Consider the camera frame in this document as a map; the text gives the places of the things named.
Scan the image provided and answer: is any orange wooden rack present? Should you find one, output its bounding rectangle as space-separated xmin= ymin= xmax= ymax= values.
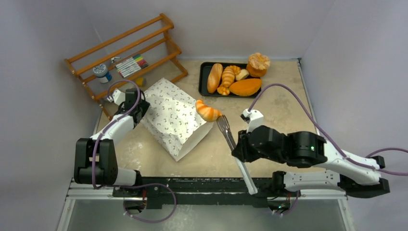
xmin=64 ymin=13 xmax=188 ymax=119

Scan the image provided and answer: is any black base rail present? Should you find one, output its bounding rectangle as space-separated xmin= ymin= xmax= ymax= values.
xmin=113 ymin=171 xmax=301 ymax=209

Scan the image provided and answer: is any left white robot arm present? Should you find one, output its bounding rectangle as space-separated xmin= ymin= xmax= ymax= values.
xmin=74 ymin=89 xmax=150 ymax=197

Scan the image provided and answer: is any blue lid jar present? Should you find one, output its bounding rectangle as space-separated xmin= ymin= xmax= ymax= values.
xmin=92 ymin=64 xmax=112 ymax=84

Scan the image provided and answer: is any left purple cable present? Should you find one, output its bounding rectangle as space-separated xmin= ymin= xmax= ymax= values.
xmin=91 ymin=79 xmax=142 ymax=190

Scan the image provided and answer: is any yellow grey eraser block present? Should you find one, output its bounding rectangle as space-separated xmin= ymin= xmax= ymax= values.
xmin=135 ymin=77 xmax=147 ymax=87

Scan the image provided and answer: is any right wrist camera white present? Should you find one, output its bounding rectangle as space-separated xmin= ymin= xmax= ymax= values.
xmin=240 ymin=109 xmax=264 ymax=133

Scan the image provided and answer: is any pack of coloured markers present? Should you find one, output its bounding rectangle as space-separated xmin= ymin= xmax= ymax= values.
xmin=115 ymin=54 xmax=149 ymax=78

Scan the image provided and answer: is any fake croissant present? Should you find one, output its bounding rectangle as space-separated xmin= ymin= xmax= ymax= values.
xmin=221 ymin=66 xmax=235 ymax=88

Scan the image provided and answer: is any patterned white paper bag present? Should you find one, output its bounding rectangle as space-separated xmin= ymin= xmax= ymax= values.
xmin=141 ymin=78 xmax=214 ymax=161

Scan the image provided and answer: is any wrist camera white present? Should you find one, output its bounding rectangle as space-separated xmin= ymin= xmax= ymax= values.
xmin=240 ymin=109 xmax=264 ymax=133
xmin=107 ymin=89 xmax=126 ymax=105

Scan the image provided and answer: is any braided fake bread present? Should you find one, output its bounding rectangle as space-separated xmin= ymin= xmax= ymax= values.
xmin=217 ymin=65 xmax=241 ymax=95

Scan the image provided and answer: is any purple cable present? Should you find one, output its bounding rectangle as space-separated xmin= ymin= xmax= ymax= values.
xmin=247 ymin=83 xmax=408 ymax=177
xmin=91 ymin=79 xmax=142 ymax=190

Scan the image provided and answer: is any aluminium frame rail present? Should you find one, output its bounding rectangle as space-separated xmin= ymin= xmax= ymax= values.
xmin=66 ymin=179 xmax=348 ymax=200

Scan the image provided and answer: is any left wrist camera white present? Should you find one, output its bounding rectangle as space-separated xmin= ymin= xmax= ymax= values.
xmin=107 ymin=89 xmax=126 ymax=105

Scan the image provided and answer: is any seeded fake bread bun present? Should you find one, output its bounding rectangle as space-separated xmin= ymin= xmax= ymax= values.
xmin=235 ymin=69 xmax=249 ymax=81

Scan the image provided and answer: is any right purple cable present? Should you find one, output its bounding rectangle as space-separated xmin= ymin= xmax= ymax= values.
xmin=247 ymin=83 xmax=408 ymax=177

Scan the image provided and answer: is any black plastic tray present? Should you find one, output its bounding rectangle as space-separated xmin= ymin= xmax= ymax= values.
xmin=198 ymin=62 xmax=263 ymax=99

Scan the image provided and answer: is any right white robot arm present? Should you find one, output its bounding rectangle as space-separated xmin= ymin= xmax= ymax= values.
xmin=231 ymin=126 xmax=390 ymax=198

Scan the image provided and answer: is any small striped fake bread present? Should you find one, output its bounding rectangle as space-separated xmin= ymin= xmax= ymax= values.
xmin=195 ymin=99 xmax=223 ymax=122

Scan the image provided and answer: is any long fake bread loaf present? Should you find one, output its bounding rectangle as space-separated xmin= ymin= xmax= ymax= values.
xmin=207 ymin=63 xmax=223 ymax=93

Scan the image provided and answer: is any round fake bread roll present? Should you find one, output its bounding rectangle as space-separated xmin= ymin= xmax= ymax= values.
xmin=229 ymin=78 xmax=263 ymax=96

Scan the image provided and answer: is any fake muffin orange cup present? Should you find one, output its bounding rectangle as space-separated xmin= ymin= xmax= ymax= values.
xmin=246 ymin=52 xmax=270 ymax=77

